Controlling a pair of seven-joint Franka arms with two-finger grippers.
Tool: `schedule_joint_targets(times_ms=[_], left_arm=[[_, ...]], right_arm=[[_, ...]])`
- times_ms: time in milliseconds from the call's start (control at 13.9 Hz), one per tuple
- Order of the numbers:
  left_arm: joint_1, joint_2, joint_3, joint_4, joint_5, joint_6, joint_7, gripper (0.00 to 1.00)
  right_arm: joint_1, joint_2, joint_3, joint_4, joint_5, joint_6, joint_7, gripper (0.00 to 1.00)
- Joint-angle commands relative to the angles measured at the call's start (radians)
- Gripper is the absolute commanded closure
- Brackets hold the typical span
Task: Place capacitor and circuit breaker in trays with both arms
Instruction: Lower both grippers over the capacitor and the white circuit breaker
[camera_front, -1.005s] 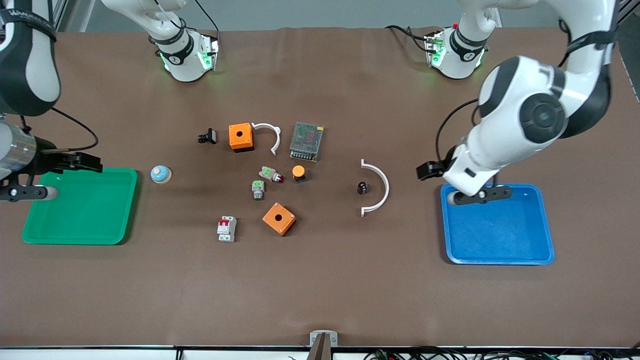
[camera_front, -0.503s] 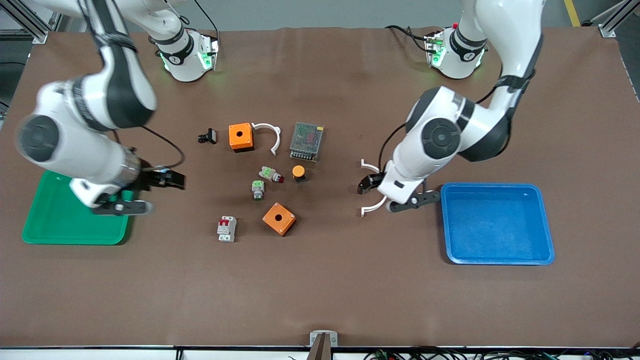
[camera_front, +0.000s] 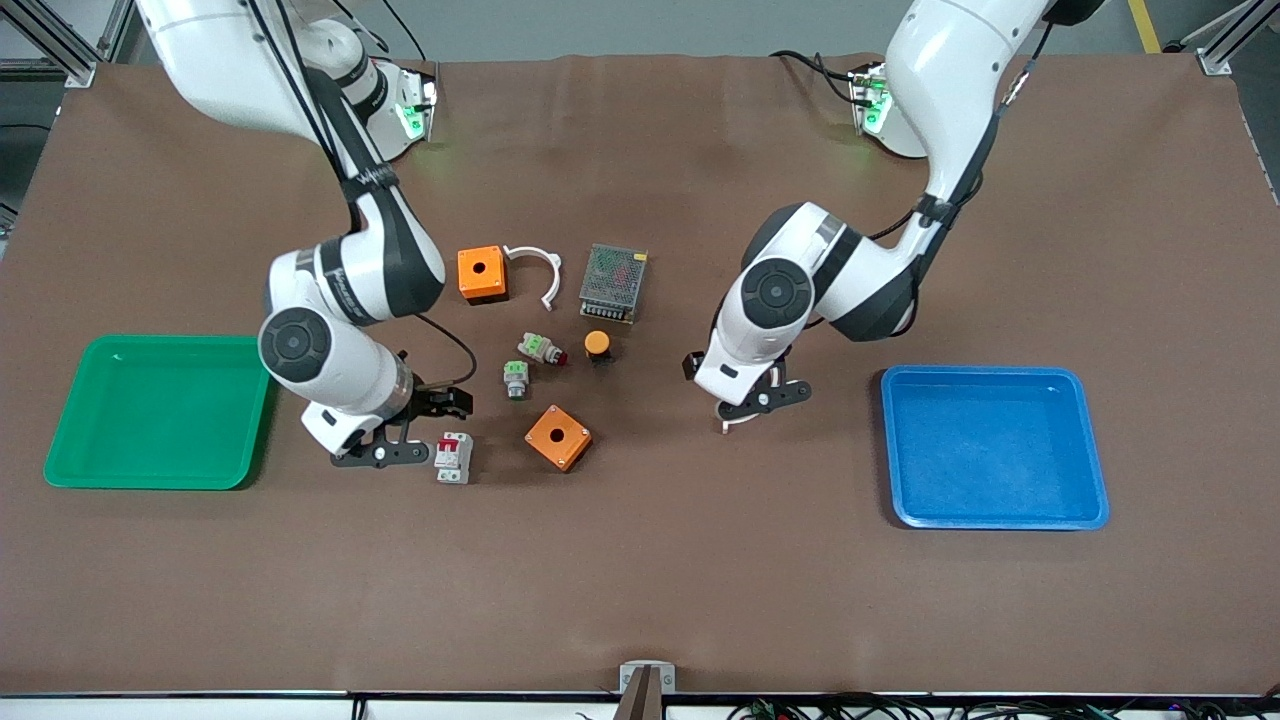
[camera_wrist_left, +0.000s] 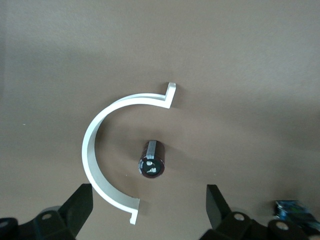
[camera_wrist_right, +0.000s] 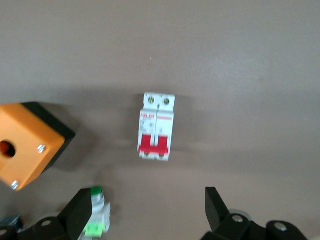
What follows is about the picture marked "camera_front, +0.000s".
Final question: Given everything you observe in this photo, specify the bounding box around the white circuit breaker red lever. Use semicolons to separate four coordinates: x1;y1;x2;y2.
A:
434;431;474;485

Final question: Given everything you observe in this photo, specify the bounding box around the orange button box with hole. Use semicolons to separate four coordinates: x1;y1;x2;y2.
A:
457;245;509;304
524;404;593;473

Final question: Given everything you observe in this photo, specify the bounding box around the metal mesh power supply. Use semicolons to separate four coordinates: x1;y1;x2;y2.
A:
578;243;649;326

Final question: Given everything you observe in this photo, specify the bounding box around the brown table mat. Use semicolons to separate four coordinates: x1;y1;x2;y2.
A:
0;55;1280;696

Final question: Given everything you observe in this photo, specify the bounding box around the green plastic tray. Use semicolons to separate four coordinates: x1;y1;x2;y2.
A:
43;334;276;491

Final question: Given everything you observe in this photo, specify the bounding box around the dark brown stand pole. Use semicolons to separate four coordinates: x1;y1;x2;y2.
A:
612;665;666;720

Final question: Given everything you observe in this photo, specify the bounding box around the blue plastic tray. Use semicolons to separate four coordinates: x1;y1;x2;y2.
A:
880;365;1111;531

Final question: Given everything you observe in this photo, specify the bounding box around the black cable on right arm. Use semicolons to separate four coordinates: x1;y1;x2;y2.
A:
245;0;479;393

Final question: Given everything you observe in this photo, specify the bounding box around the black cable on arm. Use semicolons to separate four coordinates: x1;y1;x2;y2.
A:
865;15;1056;243
245;0;479;393

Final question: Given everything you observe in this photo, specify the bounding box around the grey metal bracket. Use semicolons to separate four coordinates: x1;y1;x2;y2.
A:
619;661;677;694

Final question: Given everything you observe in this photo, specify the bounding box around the black cable at right base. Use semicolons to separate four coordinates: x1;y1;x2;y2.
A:
380;0;441;76

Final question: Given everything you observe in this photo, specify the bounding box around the black cable at base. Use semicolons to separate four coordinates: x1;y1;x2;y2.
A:
380;0;441;76
770;48;871;106

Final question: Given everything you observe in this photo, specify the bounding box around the aluminium frame profile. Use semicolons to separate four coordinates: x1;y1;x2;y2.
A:
0;0;136;86
1180;0;1280;76

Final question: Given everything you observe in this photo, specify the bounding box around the black cable at left base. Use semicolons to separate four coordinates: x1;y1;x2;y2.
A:
770;48;871;106

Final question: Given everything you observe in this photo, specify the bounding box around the bundle of black cables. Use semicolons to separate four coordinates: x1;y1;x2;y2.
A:
728;693;1280;720

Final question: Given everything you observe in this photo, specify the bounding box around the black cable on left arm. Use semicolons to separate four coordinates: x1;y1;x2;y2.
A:
865;15;1056;243

